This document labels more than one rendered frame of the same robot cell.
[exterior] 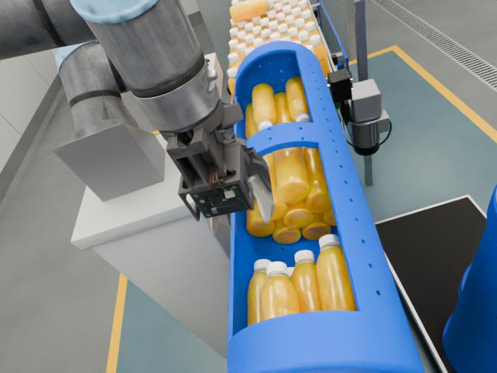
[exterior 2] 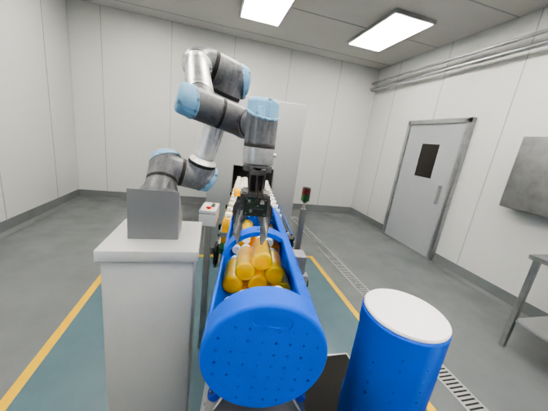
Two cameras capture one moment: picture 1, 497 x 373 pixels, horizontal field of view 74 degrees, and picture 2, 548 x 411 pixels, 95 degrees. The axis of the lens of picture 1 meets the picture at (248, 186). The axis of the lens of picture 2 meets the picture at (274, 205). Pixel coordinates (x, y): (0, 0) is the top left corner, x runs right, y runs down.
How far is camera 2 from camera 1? 0.38 m
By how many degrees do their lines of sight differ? 36
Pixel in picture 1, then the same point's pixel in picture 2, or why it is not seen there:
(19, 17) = (216, 108)
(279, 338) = (257, 293)
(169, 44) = (271, 134)
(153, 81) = (260, 142)
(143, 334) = not seen: outside the picture
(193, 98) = (268, 156)
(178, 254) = (157, 298)
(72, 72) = (161, 161)
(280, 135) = not seen: hidden behind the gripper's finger
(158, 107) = (255, 152)
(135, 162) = (170, 218)
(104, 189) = (136, 229)
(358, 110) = not seen: hidden behind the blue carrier
